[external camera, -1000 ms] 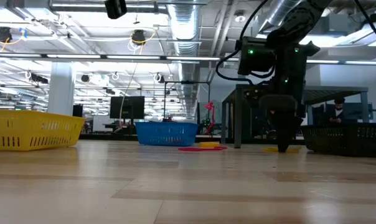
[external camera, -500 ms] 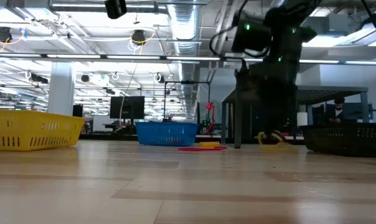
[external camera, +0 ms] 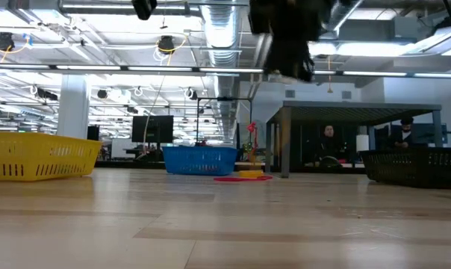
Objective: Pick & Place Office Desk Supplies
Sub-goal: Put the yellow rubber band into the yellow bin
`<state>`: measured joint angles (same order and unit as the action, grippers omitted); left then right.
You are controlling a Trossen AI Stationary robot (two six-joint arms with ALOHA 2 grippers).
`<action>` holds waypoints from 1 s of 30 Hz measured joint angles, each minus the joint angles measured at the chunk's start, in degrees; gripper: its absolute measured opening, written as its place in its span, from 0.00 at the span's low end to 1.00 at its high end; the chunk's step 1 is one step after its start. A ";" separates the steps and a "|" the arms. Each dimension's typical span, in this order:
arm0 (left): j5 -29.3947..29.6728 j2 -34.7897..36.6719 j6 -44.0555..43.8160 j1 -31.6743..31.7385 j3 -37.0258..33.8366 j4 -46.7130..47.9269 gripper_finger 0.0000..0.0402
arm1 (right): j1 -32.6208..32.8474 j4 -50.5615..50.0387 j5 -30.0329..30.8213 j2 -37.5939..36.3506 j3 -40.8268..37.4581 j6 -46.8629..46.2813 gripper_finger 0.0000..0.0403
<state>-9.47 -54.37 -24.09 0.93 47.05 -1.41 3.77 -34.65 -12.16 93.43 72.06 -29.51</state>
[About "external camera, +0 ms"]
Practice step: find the black metal rig frame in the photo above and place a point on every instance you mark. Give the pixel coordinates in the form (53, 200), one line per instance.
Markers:
(225, 99)

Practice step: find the blue plastic basket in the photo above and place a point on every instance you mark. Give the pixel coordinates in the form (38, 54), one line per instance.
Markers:
(199, 160)

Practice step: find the grey perforated metal shelf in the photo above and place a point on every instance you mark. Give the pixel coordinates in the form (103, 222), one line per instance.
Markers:
(360, 108)

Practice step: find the black rounded object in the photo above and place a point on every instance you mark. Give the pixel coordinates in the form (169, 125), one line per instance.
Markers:
(330, 162)

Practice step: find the black ceiling camera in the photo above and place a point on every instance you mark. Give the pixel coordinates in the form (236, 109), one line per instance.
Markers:
(4, 41)
(166, 44)

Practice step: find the silver ceiling duct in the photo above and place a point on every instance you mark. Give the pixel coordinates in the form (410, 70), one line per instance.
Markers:
(220, 37)
(345, 11)

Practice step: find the person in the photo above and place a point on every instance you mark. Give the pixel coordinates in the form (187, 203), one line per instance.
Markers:
(404, 130)
(328, 142)

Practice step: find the red rubber band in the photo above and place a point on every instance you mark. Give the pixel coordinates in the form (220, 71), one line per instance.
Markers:
(229, 179)

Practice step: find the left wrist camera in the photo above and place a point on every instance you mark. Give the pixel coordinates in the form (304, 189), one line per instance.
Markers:
(144, 9)

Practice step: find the black plastic basket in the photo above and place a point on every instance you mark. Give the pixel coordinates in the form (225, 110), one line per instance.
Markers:
(416, 168)

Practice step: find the black speaker box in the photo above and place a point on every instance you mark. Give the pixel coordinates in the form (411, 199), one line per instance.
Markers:
(93, 132)

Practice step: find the black aluminium table frame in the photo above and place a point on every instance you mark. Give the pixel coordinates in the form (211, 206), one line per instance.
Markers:
(136, 165)

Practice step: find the long ceiling light strip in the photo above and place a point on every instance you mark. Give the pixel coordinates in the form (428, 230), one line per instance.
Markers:
(136, 68)

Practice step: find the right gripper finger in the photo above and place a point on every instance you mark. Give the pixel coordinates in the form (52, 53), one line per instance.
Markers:
(277, 58)
(302, 60)

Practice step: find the red articulated lamp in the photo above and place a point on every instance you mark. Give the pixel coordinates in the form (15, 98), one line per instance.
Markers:
(252, 129)

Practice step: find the black flat monitor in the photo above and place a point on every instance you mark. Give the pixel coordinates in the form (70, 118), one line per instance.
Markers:
(152, 129)

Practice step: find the yellow plastic basket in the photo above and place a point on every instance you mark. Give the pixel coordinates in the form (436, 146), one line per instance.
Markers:
(42, 157)

